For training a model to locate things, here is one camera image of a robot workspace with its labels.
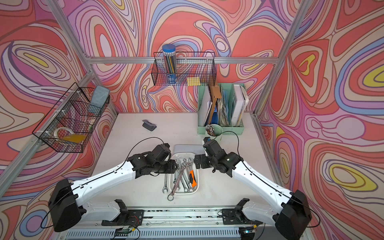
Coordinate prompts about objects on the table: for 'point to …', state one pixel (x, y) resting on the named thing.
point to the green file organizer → (222, 104)
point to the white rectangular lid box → (198, 149)
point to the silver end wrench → (165, 187)
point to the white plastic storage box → (185, 181)
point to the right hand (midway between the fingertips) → (203, 163)
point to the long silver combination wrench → (171, 196)
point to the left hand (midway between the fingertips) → (176, 167)
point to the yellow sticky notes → (193, 81)
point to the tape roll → (56, 131)
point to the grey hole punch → (148, 125)
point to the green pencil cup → (218, 131)
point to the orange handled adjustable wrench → (192, 176)
